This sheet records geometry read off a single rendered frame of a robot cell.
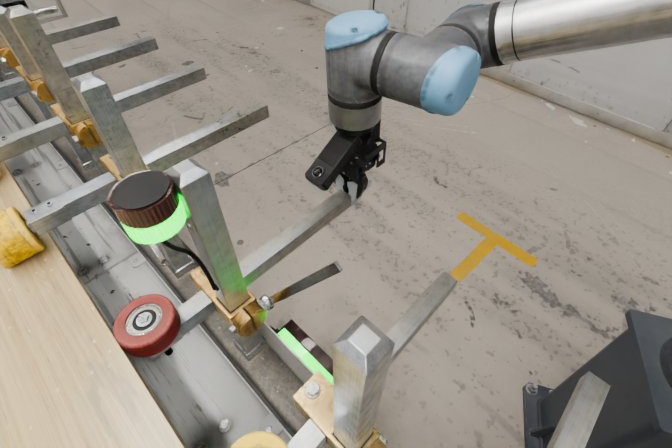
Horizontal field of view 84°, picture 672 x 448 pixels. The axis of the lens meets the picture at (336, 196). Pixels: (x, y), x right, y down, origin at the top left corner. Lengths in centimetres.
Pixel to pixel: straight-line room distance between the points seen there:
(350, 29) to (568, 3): 27
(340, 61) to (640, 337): 87
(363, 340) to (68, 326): 46
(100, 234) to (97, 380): 63
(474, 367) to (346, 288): 56
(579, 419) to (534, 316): 110
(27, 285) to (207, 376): 35
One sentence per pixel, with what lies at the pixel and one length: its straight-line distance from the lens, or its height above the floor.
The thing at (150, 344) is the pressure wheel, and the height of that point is 90.
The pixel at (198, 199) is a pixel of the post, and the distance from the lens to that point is 43.
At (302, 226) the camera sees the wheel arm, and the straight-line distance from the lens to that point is 70.
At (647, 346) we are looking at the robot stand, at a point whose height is 60.
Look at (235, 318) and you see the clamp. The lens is 61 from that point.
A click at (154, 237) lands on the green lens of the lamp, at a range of 42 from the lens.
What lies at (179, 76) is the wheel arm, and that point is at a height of 96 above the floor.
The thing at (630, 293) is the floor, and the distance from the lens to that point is 203.
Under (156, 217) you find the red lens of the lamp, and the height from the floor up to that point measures 112.
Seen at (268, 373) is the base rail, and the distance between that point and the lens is 74.
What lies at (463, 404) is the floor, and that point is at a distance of 151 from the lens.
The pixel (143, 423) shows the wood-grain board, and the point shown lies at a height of 90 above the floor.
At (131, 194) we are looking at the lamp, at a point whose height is 114.
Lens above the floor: 139
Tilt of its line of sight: 45 degrees down
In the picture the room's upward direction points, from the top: straight up
